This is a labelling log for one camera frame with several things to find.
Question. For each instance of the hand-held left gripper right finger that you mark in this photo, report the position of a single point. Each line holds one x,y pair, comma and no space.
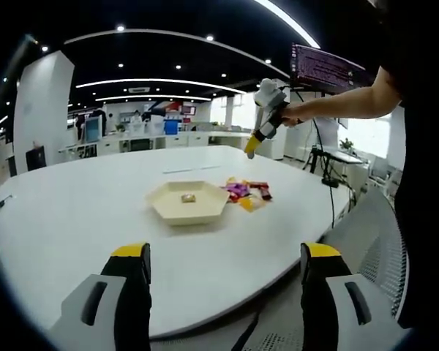
322,292

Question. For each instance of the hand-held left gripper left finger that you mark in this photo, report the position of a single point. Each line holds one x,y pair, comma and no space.
131,292

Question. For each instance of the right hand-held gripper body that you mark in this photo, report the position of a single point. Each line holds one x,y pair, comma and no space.
272,98

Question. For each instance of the red food bar packet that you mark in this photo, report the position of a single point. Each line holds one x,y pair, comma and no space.
258,184
266,194

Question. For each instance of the yellow food packet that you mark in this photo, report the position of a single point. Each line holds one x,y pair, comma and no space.
232,180
252,204

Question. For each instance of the cream hexagonal container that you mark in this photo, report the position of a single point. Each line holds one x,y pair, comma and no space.
168,204

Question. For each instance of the person's right hand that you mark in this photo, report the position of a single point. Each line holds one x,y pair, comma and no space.
294,115

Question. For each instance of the large monitor screen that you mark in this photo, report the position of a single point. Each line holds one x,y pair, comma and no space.
325,69

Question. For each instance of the black laptop stand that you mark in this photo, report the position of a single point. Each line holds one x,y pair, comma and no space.
325,164

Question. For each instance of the long white counter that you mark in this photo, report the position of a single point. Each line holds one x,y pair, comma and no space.
190,140

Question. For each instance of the green potted plant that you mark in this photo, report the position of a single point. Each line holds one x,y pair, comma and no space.
345,143

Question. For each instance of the black power adapter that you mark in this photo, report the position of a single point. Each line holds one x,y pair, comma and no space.
330,183

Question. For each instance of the silver laptop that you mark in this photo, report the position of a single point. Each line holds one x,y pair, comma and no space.
345,157

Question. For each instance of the blue storage box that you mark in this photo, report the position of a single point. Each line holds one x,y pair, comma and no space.
171,128

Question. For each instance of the person's black shirt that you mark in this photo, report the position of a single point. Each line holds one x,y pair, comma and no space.
420,164

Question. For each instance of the black floor cabinet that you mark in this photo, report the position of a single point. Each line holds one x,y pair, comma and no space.
35,158

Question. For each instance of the light blue display stand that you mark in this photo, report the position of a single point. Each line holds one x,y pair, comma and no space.
94,129

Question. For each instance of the red white wall banner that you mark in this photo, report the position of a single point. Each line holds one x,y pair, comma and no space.
168,108

